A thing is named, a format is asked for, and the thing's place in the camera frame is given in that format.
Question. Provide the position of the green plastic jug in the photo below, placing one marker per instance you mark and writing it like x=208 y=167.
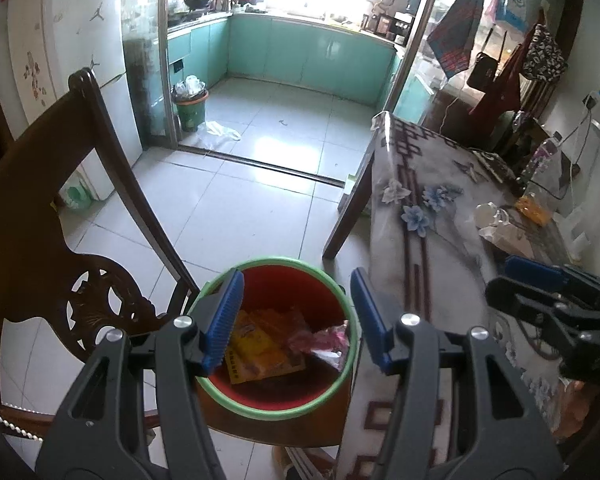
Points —
x=75 y=195

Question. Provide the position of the green kitchen waste bin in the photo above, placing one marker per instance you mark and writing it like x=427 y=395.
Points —
x=190 y=110

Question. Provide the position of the wooden table leg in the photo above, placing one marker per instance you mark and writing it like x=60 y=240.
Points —
x=350 y=200

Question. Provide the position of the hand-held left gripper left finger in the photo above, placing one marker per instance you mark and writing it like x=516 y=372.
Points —
x=225 y=320

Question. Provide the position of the teal kitchen cabinets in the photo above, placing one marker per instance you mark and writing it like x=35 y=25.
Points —
x=305 y=55

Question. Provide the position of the clear plastic bag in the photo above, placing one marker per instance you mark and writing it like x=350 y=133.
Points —
x=219 y=131

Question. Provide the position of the red hanging garment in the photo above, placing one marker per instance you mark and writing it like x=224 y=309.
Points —
x=502 y=92

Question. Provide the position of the carved wooden chair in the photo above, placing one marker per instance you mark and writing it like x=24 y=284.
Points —
x=105 y=240

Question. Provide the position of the dark plaid hanging cloth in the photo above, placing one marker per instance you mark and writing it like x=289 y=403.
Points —
x=455 y=35

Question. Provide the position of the clear plastic bottle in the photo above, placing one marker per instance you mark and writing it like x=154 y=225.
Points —
x=542 y=160

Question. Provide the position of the red bin with green rim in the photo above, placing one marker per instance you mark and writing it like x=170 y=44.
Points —
x=280 y=390

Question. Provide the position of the white wall charger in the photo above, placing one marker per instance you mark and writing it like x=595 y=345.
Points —
x=594 y=97

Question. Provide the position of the black wok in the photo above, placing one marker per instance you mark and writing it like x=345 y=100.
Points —
x=197 y=0

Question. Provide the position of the black white patterned bag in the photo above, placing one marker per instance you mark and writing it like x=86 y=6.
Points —
x=545 y=56

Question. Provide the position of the clear glass cup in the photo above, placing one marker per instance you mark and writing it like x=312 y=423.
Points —
x=491 y=216

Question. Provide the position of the pink plastic wrapper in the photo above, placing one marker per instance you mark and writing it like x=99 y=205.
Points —
x=322 y=341

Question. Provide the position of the white refrigerator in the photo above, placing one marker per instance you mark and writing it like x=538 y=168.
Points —
x=45 y=70

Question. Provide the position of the person's right forearm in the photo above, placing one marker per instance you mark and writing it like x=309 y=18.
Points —
x=580 y=405

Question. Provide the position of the steel kettle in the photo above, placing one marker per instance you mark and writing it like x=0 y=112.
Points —
x=222 y=1

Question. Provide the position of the yellow packet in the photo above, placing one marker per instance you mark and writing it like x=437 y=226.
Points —
x=260 y=352

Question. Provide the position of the table with floral cloth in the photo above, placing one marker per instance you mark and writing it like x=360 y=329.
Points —
x=445 y=260

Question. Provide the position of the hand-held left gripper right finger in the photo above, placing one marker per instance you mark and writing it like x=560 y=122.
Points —
x=370 y=320

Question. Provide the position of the blue hanging plastic bag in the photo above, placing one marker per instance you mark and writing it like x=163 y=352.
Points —
x=511 y=2

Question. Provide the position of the sliding door frame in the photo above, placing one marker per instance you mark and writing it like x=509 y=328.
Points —
x=170 y=55

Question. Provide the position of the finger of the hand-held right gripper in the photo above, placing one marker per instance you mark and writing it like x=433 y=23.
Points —
x=520 y=305
x=535 y=270

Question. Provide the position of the orange packet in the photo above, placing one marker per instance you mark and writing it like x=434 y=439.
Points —
x=532 y=208

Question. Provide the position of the black handbag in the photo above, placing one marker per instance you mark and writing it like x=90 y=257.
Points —
x=482 y=69

